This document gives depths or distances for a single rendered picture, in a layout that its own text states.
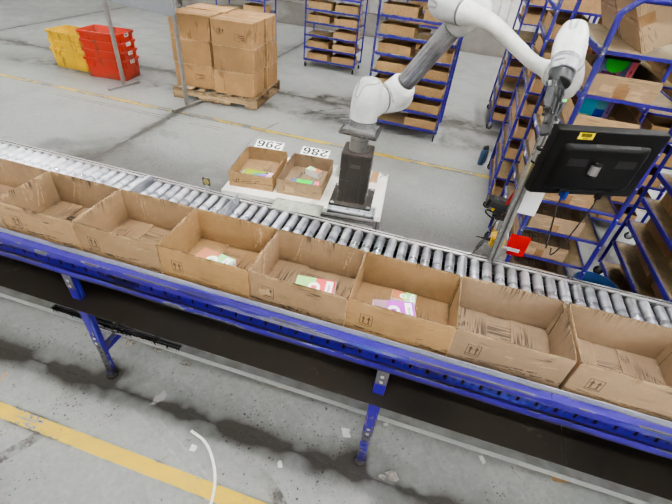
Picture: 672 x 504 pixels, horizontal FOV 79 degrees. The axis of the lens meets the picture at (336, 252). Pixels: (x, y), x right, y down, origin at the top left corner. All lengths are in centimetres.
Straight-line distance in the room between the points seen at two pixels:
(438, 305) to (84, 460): 182
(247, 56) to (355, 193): 374
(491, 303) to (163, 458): 170
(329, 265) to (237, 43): 450
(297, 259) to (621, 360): 134
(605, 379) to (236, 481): 162
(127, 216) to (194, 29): 429
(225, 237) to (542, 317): 139
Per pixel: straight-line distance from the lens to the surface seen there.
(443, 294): 175
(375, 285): 177
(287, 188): 255
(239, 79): 604
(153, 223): 214
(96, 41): 726
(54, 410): 270
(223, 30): 598
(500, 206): 220
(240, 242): 190
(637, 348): 199
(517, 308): 179
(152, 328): 201
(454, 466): 241
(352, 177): 243
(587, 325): 187
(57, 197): 247
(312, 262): 180
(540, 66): 188
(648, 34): 251
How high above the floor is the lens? 209
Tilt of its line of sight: 39 degrees down
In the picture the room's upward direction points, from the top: 6 degrees clockwise
